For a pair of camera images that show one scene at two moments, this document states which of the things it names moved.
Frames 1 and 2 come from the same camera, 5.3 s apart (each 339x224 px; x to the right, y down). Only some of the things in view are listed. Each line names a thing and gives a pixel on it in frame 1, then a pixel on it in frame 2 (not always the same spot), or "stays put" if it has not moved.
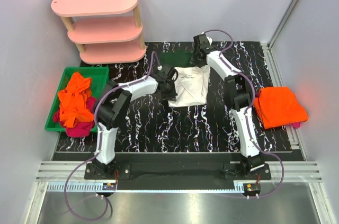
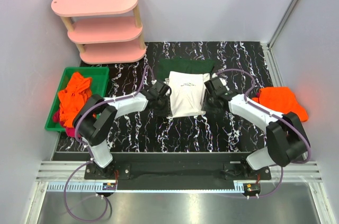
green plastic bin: x=99 y=76 stays put
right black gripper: x=196 y=56 → x=210 y=105
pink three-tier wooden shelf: x=105 y=24 stays put
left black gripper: x=169 y=91 → x=164 y=107
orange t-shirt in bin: x=73 y=108 stays put
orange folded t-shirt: x=278 y=106 stays put
